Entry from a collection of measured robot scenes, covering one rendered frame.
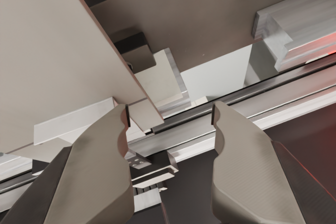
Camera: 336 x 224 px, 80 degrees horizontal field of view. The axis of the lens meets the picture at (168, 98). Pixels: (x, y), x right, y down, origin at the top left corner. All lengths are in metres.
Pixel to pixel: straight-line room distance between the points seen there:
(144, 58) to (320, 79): 0.48
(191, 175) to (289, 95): 0.44
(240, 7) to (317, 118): 0.64
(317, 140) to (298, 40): 0.58
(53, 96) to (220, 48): 0.32
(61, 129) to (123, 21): 0.17
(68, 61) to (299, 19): 0.34
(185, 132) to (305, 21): 0.35
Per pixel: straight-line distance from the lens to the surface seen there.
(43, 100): 0.21
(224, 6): 0.36
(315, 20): 0.40
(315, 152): 0.88
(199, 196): 0.80
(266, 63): 0.69
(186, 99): 0.34
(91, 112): 0.22
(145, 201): 0.31
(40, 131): 0.24
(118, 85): 0.20
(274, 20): 0.39
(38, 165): 0.40
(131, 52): 0.31
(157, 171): 0.51
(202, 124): 0.56
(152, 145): 0.56
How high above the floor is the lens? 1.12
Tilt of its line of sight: 29 degrees down
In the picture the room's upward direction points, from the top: 160 degrees clockwise
